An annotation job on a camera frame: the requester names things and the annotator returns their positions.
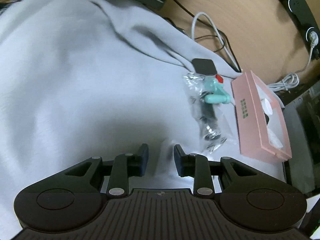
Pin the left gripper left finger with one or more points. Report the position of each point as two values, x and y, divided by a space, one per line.
76 196

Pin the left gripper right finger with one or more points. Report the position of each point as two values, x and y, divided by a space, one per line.
246 196

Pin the clear plastic bag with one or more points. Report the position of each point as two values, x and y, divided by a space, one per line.
215 130

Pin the teal plastic tool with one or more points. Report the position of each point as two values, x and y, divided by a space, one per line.
215 93

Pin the red box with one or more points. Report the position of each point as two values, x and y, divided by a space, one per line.
219 78

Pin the pink cardboard box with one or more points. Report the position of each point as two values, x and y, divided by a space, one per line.
268 143

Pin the black object in box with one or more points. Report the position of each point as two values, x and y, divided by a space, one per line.
267 119

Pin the white jar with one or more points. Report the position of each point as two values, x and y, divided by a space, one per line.
266 106

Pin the grey cloth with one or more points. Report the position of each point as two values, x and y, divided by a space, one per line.
83 78

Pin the black square pad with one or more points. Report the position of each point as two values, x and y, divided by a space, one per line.
204 67

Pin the white plug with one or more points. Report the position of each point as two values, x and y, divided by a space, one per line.
314 39

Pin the black power strip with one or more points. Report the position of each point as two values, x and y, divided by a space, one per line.
303 18

